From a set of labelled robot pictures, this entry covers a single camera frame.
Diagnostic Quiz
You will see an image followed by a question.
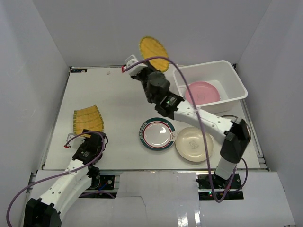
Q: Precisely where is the white plastic bin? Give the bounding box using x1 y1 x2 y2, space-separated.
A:
173 60 248 114

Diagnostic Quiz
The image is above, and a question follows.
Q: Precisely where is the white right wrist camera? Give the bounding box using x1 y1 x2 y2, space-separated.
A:
122 55 147 76

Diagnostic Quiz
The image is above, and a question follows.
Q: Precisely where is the white plate orange sun pattern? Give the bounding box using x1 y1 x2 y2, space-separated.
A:
221 114 252 141

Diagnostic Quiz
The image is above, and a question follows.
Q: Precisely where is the round bamboo pattern plate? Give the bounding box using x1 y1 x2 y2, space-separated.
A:
139 36 169 72

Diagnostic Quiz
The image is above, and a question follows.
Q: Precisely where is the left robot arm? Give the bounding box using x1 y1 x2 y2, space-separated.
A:
23 130 108 227

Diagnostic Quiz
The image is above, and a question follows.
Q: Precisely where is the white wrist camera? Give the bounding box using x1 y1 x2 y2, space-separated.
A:
122 55 147 76
64 133 85 149

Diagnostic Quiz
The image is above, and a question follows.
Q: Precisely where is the black label sticker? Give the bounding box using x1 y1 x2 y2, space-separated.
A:
71 69 87 73

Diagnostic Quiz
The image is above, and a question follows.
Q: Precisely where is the cream round plate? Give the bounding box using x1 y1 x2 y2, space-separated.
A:
175 127 206 162

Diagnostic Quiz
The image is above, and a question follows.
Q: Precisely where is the white plate green red rim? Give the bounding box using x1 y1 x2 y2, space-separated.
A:
139 117 176 151

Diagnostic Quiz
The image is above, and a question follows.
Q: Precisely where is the fan-shaped bamboo pattern plate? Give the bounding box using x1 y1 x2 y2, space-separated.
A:
72 105 105 134

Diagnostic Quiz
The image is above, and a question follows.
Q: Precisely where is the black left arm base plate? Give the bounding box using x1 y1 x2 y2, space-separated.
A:
90 175 115 191

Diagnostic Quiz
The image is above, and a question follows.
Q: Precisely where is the pink round plate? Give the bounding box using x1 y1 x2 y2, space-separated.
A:
185 81 220 105

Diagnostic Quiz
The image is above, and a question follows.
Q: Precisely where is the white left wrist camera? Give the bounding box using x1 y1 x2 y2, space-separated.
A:
64 133 85 149

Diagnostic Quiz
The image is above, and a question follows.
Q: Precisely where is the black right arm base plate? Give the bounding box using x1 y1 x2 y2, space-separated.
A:
196 174 241 190

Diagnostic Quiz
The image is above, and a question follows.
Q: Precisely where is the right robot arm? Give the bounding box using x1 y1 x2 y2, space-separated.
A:
130 67 250 189

